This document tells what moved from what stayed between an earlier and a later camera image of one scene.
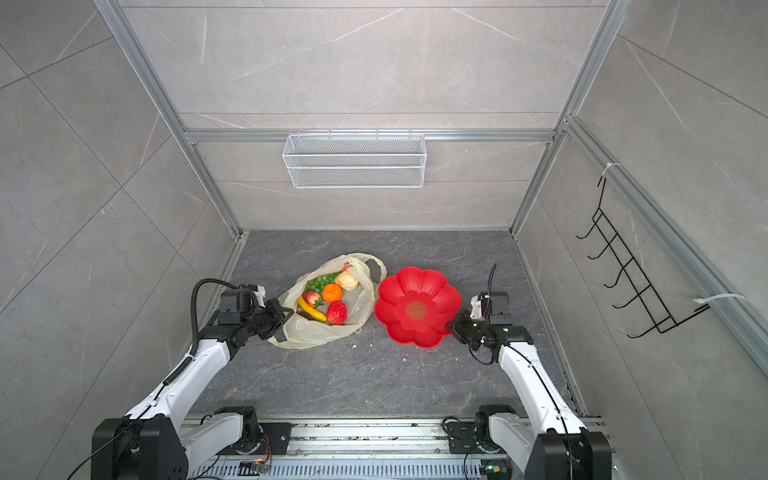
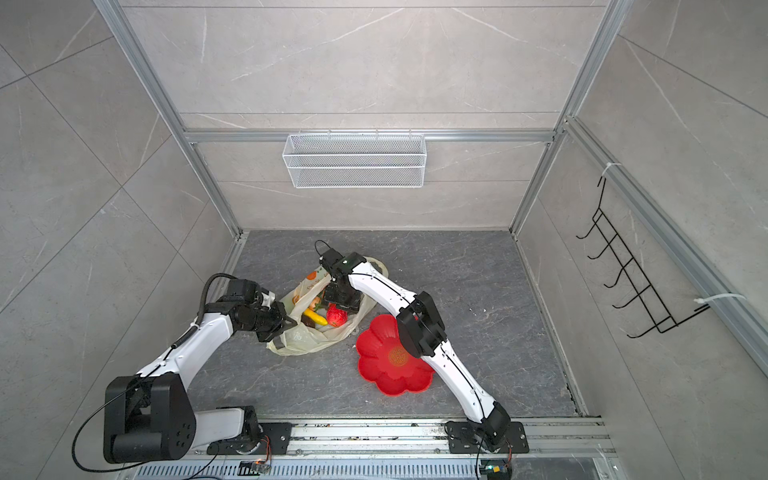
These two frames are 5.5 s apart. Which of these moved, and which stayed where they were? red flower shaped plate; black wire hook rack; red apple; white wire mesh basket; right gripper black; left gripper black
Moved: right gripper black; red flower shaped plate
Stayed: black wire hook rack; white wire mesh basket; left gripper black; red apple
